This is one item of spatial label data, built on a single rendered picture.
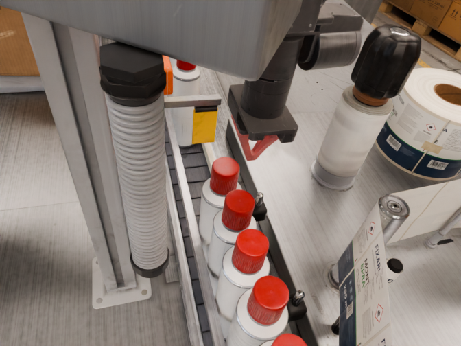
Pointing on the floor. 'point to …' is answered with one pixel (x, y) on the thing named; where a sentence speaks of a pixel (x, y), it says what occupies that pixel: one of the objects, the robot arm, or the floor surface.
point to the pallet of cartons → (429, 20)
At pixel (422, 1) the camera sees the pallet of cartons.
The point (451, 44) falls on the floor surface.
